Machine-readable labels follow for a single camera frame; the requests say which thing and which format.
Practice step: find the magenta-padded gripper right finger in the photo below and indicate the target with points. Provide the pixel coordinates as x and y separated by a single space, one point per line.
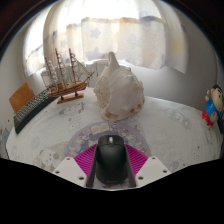
150 166

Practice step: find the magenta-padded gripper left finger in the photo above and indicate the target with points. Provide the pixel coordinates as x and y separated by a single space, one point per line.
71 166

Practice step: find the black computer mouse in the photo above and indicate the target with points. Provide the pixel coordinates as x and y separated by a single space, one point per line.
111 160

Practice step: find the white printed tablecloth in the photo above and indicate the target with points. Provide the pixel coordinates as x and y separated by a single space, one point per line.
166 130

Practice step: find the black computer keyboard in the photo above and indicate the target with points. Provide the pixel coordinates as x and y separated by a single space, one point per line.
31 108

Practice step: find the wooden model sailing ship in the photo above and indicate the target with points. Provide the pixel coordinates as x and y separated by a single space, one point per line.
65 88

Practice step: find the large white conch shell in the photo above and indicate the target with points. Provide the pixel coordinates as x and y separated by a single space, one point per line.
118 91

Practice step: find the brown wooden chair back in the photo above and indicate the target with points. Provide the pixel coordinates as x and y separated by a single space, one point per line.
20 97

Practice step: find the cartoon boy figure clock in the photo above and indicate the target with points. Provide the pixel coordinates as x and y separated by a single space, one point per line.
213 106

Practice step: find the white star-print curtain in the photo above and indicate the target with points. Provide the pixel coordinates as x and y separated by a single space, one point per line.
133 36

